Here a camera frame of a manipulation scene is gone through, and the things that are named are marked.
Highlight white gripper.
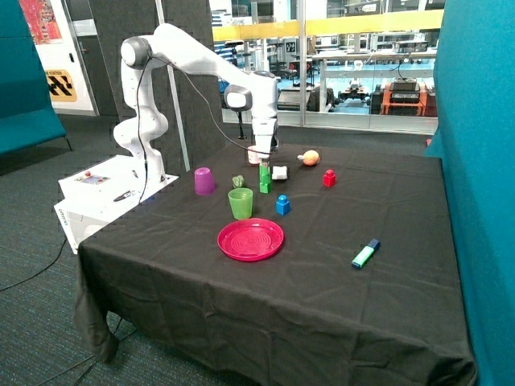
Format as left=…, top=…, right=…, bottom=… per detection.
left=252, top=118, right=278, bottom=166

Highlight green block back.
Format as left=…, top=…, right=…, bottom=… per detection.
left=259, top=165, right=270, bottom=175

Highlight green block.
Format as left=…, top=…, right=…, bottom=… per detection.
left=259, top=183, right=271, bottom=194
left=259, top=174, right=271, bottom=186
left=259, top=165, right=270, bottom=175

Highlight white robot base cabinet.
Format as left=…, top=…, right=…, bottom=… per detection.
left=54, top=155, right=178, bottom=253

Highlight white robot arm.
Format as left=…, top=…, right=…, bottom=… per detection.
left=113, top=23, right=278, bottom=185

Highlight pink mug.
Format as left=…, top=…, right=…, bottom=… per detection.
left=247, top=146, right=261, bottom=165

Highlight white sponge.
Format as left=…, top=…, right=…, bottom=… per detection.
left=271, top=166, right=288, bottom=181

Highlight small green toy pepper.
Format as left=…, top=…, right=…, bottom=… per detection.
left=232, top=175, right=245, bottom=189

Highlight orange toy fruit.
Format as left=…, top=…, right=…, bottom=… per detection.
left=297, top=150, right=320, bottom=166

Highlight green plastic cup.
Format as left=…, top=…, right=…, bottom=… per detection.
left=228, top=187, right=253, bottom=220

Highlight blue block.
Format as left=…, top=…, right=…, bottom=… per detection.
left=275, top=195, right=290, bottom=216

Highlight red block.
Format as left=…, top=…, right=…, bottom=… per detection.
left=323, top=169, right=336, bottom=187

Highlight purple upturned cup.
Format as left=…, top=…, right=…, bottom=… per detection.
left=194, top=167, right=216, bottom=195

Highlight pink plastic plate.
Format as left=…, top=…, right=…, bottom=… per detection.
left=217, top=218, right=285, bottom=262

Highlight black tablecloth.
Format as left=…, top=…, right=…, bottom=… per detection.
left=73, top=145, right=478, bottom=385

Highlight green highlighter marker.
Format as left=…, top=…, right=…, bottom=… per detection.
left=351, top=239, right=381, bottom=269

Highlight teal sofa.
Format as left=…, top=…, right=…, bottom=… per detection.
left=0, top=0, right=66, bottom=154

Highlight black camera tripod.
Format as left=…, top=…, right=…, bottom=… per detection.
left=237, top=111, right=247, bottom=140

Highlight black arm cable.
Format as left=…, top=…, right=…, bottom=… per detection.
left=134, top=55, right=262, bottom=206

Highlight teal partition wall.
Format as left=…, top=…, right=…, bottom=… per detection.
left=427, top=1, right=514, bottom=385

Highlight black floor cable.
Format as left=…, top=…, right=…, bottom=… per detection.
left=0, top=236, right=68, bottom=293

